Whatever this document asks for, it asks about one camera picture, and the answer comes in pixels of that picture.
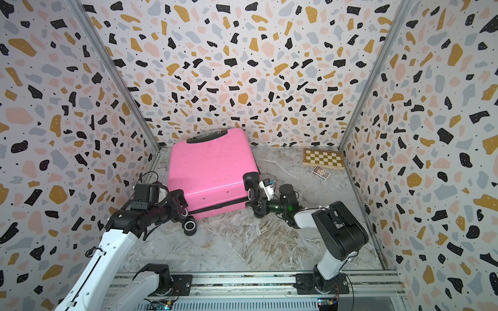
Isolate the pink hard-shell suitcase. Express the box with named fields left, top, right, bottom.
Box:
left=167, top=128, right=263, bottom=236

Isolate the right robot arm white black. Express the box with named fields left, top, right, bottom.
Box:
left=246, top=183, right=369, bottom=294

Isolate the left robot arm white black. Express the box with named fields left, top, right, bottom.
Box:
left=56, top=181, right=191, bottom=310

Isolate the purple card box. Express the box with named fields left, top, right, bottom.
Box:
left=312, top=166, right=331, bottom=180

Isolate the wooden chessboard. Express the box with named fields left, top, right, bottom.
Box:
left=303, top=149, right=346, bottom=170

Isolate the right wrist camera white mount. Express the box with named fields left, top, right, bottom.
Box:
left=259, top=178, right=275, bottom=200

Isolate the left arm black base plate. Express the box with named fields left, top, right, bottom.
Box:
left=150, top=274, right=193, bottom=299

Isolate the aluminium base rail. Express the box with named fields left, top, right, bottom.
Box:
left=93, top=271, right=413, bottom=311

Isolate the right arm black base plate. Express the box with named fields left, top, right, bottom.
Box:
left=293, top=273, right=350, bottom=295

